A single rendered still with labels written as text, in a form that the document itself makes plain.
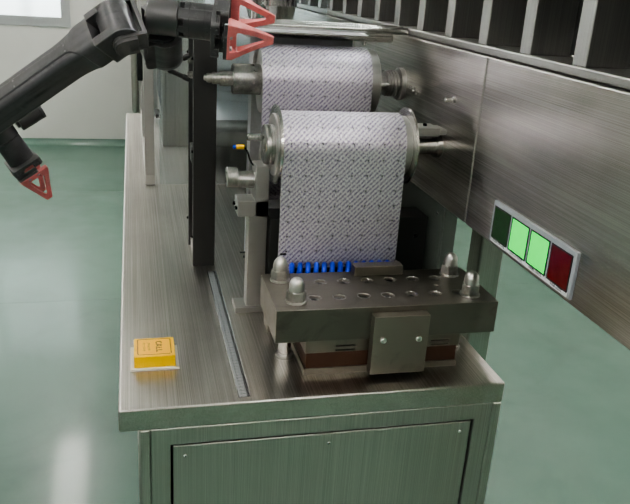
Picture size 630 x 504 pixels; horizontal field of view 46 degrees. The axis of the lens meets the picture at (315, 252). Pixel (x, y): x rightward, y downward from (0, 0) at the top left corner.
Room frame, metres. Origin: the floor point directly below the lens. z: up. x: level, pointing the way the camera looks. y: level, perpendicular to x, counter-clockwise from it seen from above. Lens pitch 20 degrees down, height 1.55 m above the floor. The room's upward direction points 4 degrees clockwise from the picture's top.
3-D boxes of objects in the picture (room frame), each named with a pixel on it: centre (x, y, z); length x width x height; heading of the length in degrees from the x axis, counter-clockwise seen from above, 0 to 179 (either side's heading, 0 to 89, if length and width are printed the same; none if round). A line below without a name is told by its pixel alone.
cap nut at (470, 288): (1.22, -0.28, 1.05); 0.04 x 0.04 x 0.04
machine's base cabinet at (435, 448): (2.28, 0.27, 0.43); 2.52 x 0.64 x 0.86; 15
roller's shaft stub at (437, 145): (1.43, -0.20, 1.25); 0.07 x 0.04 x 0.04; 105
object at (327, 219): (1.33, -0.04, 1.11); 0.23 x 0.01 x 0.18; 105
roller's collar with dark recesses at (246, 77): (1.59, 0.17, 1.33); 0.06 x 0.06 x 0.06; 15
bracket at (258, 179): (1.38, 0.13, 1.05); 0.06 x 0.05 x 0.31; 105
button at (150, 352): (1.14, 0.27, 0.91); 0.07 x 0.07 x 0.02; 15
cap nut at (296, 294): (1.14, 0.03, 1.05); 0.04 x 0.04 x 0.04
